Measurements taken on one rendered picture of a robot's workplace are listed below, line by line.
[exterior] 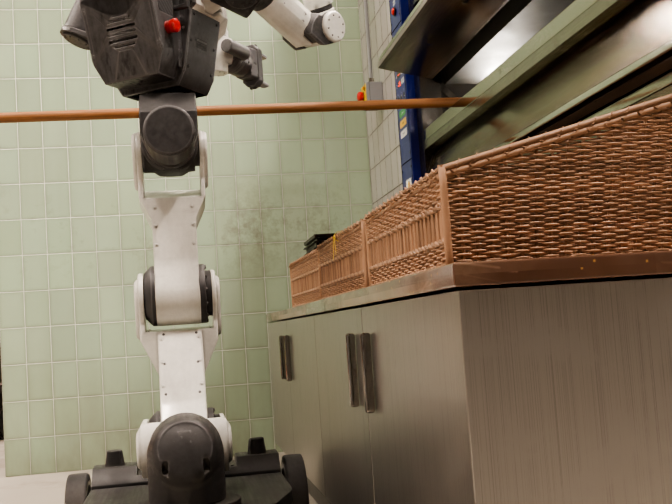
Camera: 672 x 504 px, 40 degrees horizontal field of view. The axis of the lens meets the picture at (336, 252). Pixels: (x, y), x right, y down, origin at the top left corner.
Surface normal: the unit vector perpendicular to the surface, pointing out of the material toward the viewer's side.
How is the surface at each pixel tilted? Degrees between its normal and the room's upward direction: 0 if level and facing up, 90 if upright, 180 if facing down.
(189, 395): 64
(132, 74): 105
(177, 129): 90
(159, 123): 90
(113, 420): 90
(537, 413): 90
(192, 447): 73
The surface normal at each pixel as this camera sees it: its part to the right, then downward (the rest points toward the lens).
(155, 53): -0.40, 0.21
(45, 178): 0.17, -0.09
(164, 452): -0.12, -0.36
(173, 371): 0.11, -0.52
